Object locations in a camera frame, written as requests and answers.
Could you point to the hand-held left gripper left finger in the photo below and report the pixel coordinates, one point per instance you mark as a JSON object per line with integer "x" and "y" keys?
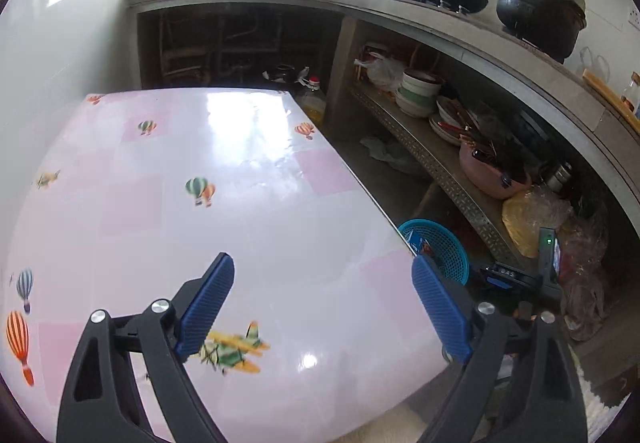
{"x": 207, "y": 308}

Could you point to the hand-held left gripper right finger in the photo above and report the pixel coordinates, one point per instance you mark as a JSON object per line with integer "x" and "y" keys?
{"x": 440, "y": 308}

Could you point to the blue plastic wastebasket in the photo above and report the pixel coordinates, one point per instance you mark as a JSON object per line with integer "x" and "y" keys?
{"x": 450, "y": 248}

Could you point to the clear bag with red contents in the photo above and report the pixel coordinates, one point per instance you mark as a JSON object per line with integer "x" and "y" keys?
{"x": 582, "y": 248}

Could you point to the yellow plastic bag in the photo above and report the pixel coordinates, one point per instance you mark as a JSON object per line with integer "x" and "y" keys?
{"x": 530, "y": 223}

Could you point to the pinkish plastic bag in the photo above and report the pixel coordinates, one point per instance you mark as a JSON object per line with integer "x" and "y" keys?
{"x": 585, "y": 310}

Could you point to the metal canister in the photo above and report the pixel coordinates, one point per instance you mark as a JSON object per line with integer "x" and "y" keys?
{"x": 559, "y": 177}

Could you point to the pink basin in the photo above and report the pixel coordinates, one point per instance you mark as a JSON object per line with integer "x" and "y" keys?
{"x": 487, "y": 178}

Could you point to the perforated metal shelf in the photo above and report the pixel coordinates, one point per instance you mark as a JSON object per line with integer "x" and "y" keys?
{"x": 450, "y": 180}

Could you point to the bundle of kitchen utensils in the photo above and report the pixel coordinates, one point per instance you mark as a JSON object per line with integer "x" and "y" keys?
{"x": 500, "y": 148}

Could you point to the white plastic bag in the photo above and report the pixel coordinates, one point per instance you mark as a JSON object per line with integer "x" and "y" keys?
{"x": 382, "y": 72}
{"x": 390, "y": 154}

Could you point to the stack of plates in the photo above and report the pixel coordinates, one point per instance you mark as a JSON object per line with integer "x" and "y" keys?
{"x": 447, "y": 123}

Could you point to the wooden cutting board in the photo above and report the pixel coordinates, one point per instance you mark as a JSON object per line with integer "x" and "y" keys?
{"x": 615, "y": 98}

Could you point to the glass jar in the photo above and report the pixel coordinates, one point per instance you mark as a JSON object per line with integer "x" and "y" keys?
{"x": 632, "y": 95}

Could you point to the stack of white bowls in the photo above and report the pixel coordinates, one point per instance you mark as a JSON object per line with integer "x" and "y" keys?
{"x": 417, "y": 93}

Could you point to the cooking oil bottle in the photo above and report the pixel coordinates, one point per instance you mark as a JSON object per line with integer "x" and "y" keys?
{"x": 314, "y": 100}

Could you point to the black kettle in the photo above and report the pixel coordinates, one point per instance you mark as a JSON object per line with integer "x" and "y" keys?
{"x": 285, "y": 73}

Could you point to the sink drain pipes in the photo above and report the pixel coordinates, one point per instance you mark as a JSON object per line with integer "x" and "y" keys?
{"x": 220, "y": 48}

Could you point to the large black cooking pot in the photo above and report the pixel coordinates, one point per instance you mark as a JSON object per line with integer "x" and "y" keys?
{"x": 542, "y": 8}

